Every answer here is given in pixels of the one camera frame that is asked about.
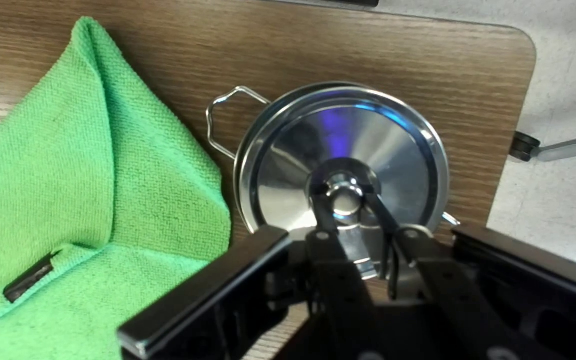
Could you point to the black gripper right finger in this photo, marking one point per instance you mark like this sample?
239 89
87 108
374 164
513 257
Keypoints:
473 320

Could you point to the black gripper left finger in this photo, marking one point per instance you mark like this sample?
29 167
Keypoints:
338 294

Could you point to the round steel pot lid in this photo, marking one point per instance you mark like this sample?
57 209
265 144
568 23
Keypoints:
336 138

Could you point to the green microfiber cloth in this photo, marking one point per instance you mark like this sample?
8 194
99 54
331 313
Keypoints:
107 202

